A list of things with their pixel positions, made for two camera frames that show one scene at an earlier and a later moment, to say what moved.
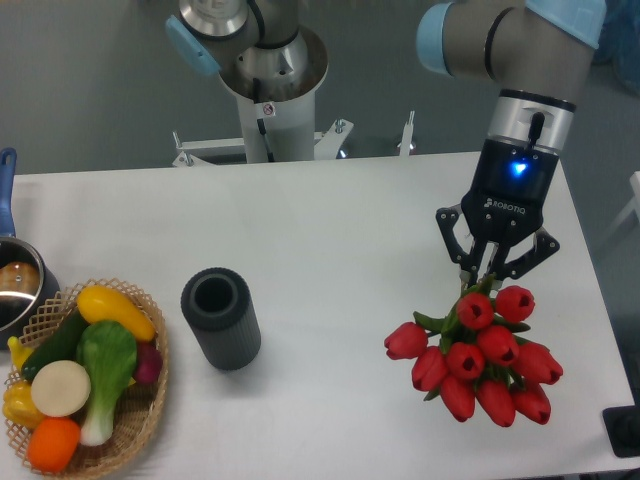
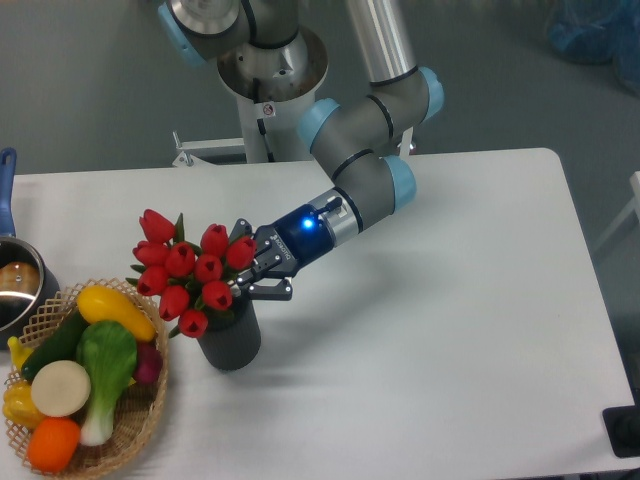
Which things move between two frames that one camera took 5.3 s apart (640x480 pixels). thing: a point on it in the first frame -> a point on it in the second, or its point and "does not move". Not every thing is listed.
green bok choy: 108,352 does not move
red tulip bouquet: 478,355 -> 192,281
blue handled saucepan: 25,284 does not move
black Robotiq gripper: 504,205 -> 284,247
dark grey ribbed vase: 219,306 does not move
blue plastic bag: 619,41 does not move
